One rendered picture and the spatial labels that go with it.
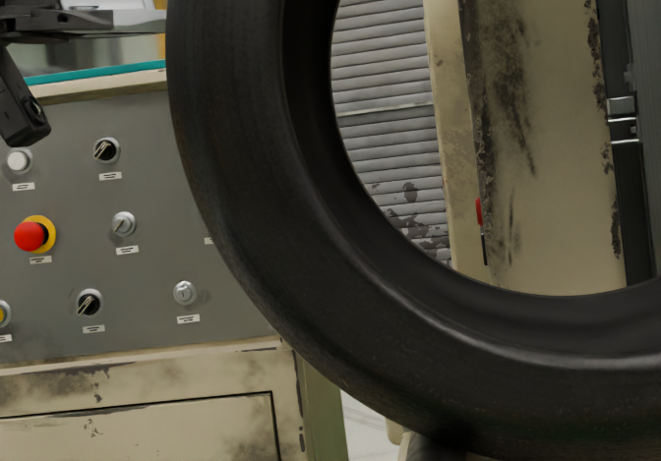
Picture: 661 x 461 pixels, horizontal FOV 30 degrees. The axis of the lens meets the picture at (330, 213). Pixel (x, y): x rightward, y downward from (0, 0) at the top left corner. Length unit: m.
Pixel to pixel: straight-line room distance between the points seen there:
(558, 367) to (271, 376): 0.82
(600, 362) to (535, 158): 0.40
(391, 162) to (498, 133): 9.14
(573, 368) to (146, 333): 0.93
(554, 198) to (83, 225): 0.72
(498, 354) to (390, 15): 9.56
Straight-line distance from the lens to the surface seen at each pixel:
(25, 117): 0.98
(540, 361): 0.82
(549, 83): 1.19
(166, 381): 1.62
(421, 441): 0.92
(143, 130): 1.64
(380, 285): 0.81
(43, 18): 0.95
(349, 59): 10.41
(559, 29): 1.19
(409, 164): 10.29
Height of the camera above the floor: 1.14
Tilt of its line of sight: 3 degrees down
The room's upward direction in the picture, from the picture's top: 7 degrees counter-clockwise
